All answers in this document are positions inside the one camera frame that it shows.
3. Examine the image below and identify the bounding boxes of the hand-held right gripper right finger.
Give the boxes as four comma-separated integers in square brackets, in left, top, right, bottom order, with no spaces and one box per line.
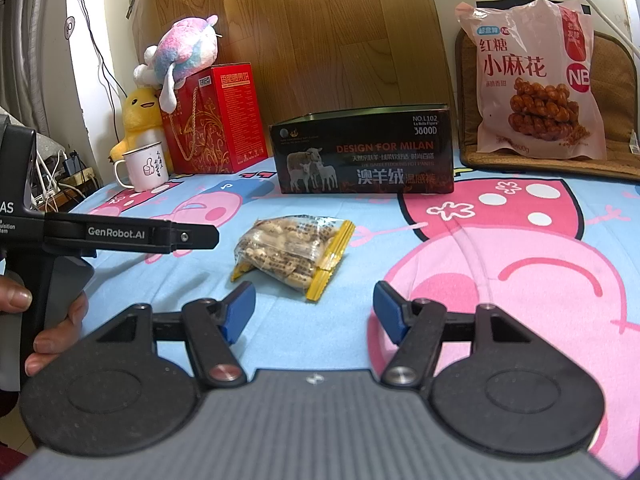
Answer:
[372,281,541,386]

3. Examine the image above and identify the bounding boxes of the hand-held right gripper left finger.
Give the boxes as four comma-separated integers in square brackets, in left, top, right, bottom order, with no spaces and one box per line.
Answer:
[95,281,257,388]

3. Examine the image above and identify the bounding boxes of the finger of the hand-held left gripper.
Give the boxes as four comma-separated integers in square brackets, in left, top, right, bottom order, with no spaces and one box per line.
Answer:
[167,221,221,256]

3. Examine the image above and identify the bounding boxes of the clear snack bag yellow edge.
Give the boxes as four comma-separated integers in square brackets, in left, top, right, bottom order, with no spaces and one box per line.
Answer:
[230,215,356,303]

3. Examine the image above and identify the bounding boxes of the dark cardboard box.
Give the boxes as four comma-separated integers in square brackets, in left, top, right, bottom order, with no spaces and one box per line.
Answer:
[269,106,456,196]

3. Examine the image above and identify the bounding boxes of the person's left hand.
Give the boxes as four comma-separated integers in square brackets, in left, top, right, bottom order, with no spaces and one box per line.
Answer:
[0,270,90,378]

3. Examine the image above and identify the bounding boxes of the white enamel mug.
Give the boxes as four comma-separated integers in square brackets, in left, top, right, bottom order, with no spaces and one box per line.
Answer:
[114,144,170,192]

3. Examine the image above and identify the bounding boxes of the red gift box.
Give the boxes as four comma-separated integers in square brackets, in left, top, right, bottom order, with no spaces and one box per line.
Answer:
[161,62,266,175]

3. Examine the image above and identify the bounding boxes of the cartoon printed blanket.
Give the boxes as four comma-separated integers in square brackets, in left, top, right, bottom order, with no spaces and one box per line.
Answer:
[65,157,640,461]

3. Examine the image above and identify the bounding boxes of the yellow plush duck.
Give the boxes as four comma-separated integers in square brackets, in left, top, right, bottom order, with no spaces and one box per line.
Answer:
[110,86,173,161]

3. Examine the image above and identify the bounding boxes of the pastel plush unicorn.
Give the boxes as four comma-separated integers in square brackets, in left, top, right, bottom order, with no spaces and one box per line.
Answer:
[134,14,226,113]

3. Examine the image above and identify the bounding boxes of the wood grain board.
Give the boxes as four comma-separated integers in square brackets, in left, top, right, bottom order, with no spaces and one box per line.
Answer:
[134,0,458,161]

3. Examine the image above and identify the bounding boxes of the white curtain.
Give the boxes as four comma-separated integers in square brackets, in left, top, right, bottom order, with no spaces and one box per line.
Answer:
[0,0,68,131]

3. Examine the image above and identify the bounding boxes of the pink snack bag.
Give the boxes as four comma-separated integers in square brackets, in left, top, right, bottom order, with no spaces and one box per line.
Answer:
[455,0,607,157]

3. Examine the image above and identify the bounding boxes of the black tape strip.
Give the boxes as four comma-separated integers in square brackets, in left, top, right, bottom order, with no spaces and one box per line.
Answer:
[475,2,591,16]

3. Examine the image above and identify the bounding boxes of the brown seat cushion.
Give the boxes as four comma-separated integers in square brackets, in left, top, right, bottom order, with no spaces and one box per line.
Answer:
[457,30,640,182]

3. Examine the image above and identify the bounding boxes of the white charger cables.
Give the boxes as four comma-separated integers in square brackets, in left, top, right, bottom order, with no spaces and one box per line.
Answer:
[31,147,99,212]

